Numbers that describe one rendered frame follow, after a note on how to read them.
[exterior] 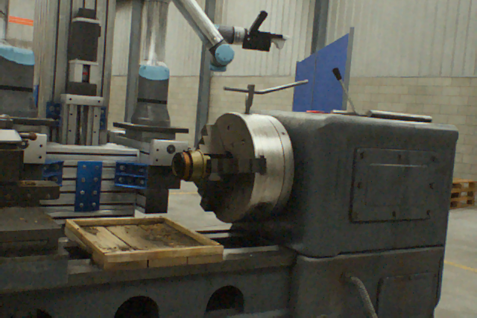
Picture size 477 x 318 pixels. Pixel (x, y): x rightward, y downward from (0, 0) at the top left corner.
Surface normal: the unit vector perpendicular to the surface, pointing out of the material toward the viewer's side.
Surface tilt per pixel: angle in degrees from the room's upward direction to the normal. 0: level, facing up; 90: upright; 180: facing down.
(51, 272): 88
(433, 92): 90
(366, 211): 90
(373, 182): 90
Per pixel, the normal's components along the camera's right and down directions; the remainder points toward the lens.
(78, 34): -0.21, 0.04
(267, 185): 0.50, 0.25
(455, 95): -0.75, -0.03
